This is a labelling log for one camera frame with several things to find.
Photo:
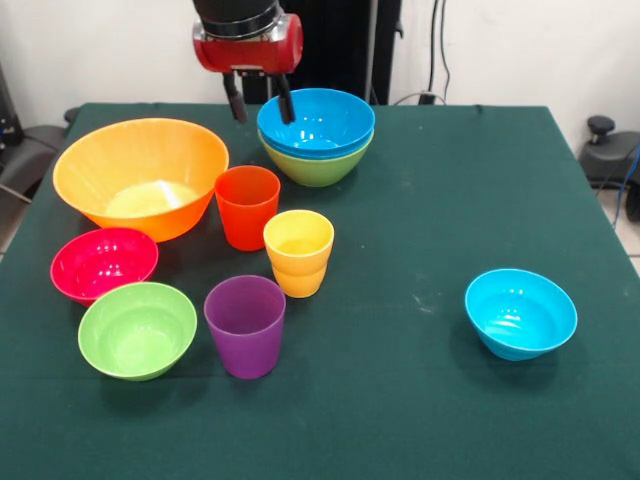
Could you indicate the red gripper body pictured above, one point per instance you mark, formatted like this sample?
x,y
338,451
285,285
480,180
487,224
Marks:
x,y
250,55

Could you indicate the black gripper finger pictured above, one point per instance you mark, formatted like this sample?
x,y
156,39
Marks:
x,y
237,105
286,105

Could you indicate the large green bowl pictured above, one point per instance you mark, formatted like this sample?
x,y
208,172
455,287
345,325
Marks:
x,y
315,172

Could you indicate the red cup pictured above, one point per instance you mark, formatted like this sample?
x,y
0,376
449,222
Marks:
x,y
247,215

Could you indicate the large orange bowl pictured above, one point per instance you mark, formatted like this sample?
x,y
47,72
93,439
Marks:
x,y
100,165

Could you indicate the small light blue bowl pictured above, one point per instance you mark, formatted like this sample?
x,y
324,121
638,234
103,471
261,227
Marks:
x,y
520,310

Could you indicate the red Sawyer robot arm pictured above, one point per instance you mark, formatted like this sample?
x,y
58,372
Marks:
x,y
235,15

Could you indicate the small pink bowl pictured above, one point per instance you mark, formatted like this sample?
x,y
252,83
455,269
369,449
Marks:
x,y
100,260

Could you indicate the purple cup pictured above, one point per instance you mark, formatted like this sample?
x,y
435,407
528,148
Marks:
x,y
245,340

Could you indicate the small green bowl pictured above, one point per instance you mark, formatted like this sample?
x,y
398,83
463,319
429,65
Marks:
x,y
137,330

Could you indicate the dark green tablecloth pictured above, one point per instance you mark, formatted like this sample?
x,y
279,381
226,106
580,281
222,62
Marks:
x,y
320,440

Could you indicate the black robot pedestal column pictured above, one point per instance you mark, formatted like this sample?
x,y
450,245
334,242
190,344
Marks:
x,y
340,50

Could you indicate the dark grey pedestal foot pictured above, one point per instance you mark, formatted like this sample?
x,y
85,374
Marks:
x,y
30,150
607,155

